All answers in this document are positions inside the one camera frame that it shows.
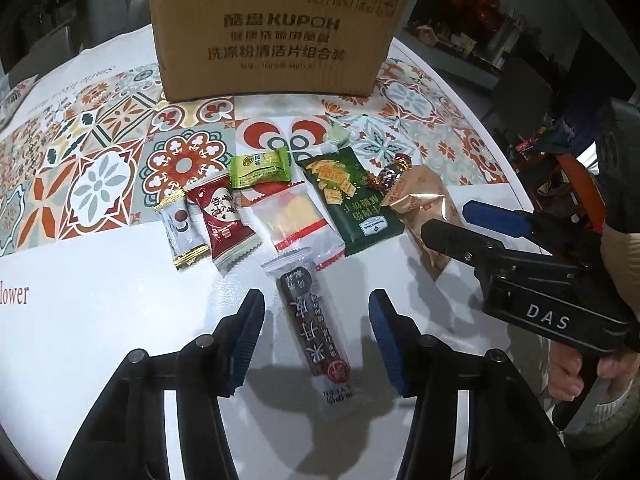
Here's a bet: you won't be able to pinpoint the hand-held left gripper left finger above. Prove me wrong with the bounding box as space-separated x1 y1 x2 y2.
60 289 266 480

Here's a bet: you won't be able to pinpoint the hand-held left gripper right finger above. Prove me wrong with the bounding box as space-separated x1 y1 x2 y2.
368 289 566 480

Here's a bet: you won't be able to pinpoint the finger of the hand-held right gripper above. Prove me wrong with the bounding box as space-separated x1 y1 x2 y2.
462 200 603 271
420 219 591 286

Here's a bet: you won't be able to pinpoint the tan crinkled snack packet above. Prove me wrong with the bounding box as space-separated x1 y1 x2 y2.
385 164 463 281

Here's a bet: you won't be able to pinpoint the long dark snack bar packet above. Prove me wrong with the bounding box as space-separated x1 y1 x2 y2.
261 252 363 421

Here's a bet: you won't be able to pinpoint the colourful foil candy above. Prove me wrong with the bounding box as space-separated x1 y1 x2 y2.
367 152 413 191

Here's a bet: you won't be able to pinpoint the dark green cracker packet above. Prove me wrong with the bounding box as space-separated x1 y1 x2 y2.
299 147 406 257

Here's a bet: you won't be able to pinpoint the red snack packet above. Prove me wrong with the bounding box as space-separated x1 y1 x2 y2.
184 170 263 277

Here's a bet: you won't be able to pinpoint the clear packet with yellow snack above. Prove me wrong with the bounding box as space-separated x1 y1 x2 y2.
240 180 347 272

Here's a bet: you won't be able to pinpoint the silver gold candy packet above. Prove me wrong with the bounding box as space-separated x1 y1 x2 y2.
152 191 211 272

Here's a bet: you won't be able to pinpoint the pale green candy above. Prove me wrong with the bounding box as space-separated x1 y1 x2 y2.
320 127 358 148

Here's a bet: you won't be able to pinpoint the green snack packet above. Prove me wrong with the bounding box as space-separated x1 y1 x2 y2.
229 146 292 190

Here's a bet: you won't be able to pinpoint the brown cardboard box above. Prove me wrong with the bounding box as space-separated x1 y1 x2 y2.
149 0 413 103

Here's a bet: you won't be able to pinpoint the person's right forearm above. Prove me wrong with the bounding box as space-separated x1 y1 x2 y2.
552 380 640 466

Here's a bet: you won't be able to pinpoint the person's right hand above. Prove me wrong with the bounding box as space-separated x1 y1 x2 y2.
549 342 587 403

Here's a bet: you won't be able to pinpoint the person's cream sweater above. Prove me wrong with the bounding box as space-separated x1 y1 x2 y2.
601 219 640 323

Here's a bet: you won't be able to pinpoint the dark dining chair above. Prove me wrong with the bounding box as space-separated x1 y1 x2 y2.
492 55 553 128

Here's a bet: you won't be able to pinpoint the white low cabinet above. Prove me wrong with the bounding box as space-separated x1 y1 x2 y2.
405 20 501 86

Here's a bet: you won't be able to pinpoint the tile patterned tablecloth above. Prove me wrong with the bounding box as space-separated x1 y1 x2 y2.
0 22 551 480

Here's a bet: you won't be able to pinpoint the red foil balloons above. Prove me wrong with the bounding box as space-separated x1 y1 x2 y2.
450 0 501 22

